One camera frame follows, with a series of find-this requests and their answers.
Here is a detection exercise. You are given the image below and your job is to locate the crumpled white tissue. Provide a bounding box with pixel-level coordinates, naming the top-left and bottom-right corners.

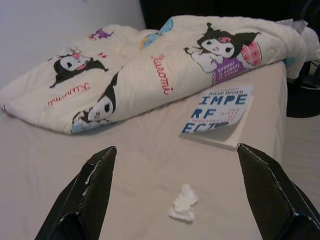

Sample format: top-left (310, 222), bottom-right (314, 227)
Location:
top-left (167, 184), bottom-right (199, 222)

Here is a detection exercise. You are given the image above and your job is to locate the cream cartoon print blanket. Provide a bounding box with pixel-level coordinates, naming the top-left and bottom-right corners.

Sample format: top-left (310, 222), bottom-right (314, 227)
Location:
top-left (0, 14), bottom-right (319, 136)

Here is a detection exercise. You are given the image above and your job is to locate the white blue paperback book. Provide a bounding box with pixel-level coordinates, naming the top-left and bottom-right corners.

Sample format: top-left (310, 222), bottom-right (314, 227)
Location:
top-left (178, 84), bottom-right (255, 151)

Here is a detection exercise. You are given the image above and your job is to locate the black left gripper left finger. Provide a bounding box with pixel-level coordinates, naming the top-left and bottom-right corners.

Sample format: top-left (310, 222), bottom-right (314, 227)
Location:
top-left (34, 146), bottom-right (118, 240)

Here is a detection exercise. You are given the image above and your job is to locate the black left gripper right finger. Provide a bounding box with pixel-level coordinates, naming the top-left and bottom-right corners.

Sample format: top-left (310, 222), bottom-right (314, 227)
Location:
top-left (236, 142), bottom-right (320, 240)

